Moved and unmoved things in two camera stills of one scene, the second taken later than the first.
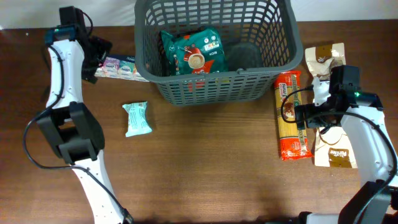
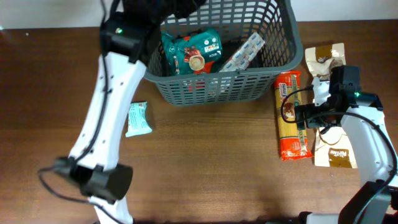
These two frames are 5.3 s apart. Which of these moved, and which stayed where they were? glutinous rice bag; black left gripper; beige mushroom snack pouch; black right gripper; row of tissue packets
Moved: black left gripper; row of tissue packets
Stayed: black right gripper; beige mushroom snack pouch; glutinous rice bag
